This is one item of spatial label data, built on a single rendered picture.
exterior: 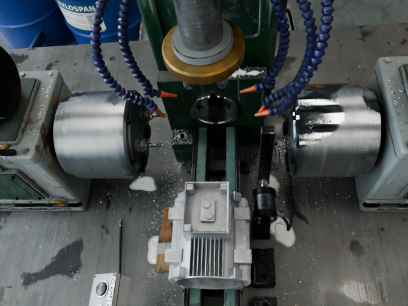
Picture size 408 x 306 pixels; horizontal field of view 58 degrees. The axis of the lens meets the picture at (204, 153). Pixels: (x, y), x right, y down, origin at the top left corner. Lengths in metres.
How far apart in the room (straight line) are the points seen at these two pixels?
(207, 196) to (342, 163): 0.34
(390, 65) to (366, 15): 1.97
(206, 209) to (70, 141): 0.40
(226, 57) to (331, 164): 0.38
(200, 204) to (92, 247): 0.49
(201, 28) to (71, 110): 0.44
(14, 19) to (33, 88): 1.78
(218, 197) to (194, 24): 0.38
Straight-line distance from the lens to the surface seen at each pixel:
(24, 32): 2.92
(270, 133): 0.77
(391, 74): 1.04
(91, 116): 0.98
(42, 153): 1.03
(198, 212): 0.84
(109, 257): 1.20
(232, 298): 0.99
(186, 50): 0.78
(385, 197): 1.16
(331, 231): 1.18
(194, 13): 0.71
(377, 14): 3.05
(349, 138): 0.93
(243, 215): 0.88
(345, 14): 3.00
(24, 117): 1.06
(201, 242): 0.84
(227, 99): 1.04
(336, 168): 0.97
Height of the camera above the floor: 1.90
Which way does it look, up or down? 60 degrees down
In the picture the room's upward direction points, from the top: 11 degrees counter-clockwise
